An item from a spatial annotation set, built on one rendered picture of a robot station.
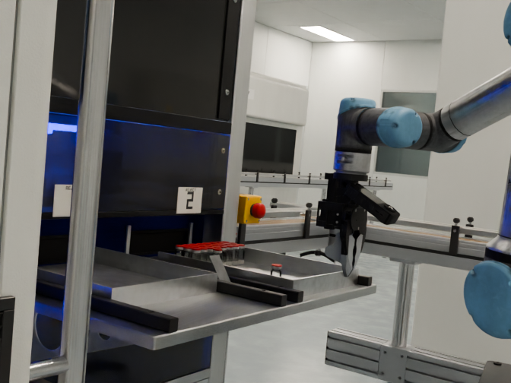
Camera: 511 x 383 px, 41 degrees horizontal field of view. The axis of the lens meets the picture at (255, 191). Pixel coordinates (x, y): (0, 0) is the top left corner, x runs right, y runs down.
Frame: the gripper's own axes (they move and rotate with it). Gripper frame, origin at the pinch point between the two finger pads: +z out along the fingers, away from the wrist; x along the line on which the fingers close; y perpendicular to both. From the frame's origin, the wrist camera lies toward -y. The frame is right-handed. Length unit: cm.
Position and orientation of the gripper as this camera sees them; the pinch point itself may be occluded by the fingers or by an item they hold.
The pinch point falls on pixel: (350, 270)
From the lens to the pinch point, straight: 144.4
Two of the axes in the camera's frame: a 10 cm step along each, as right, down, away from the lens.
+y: -8.1, -1.0, 5.7
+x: -5.7, -0.1, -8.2
